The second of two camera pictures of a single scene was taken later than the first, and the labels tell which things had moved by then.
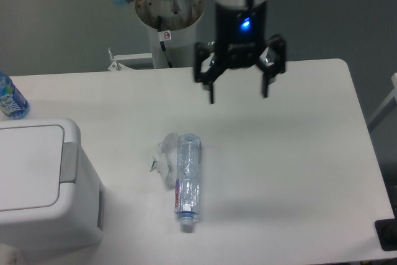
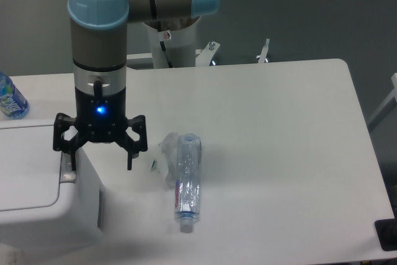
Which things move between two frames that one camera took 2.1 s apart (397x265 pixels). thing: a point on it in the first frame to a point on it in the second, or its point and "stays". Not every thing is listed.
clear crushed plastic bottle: x=187 y=198 stays
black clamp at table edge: x=386 y=231 stays
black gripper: x=242 y=6 to x=100 y=101
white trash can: x=51 y=197 stays
